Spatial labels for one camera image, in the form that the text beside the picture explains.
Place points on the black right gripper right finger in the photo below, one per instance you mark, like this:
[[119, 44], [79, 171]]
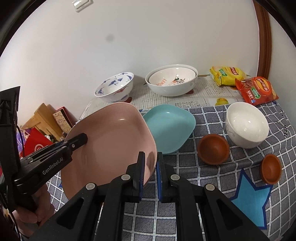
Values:
[[172, 188]]

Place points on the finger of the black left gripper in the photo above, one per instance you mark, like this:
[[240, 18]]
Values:
[[76, 142]]

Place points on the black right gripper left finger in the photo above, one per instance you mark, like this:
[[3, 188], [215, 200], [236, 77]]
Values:
[[113, 196]]

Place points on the pink plate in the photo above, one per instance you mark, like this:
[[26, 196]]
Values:
[[116, 134]]

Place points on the large brown bowl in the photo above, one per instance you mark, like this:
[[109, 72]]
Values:
[[213, 149]]

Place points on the teal plate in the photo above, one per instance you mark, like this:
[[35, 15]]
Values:
[[170, 126]]

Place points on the small brown bowl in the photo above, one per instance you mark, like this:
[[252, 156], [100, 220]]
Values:
[[270, 169]]

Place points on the red patterned box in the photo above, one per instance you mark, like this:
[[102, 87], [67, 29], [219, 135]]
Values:
[[64, 119]]

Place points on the red paper bag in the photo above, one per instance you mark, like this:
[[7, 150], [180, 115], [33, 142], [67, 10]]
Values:
[[35, 142]]

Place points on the blue patterned white bowl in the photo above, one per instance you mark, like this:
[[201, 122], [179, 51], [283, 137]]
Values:
[[116, 88]]

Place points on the grey checked cloth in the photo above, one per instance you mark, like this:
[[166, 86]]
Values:
[[151, 220]]

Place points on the white patterned table mat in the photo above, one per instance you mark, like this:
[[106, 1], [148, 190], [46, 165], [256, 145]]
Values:
[[204, 93]]

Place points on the large white bowl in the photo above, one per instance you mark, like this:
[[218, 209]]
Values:
[[172, 80]]

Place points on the yellow snack bag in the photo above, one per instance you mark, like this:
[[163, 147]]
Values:
[[226, 76]]

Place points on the red snack bag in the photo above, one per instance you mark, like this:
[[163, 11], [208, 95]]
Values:
[[256, 90]]

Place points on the white wall switch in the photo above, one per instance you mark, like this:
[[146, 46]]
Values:
[[79, 5]]

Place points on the brown door frame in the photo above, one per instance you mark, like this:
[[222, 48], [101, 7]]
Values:
[[265, 40]]

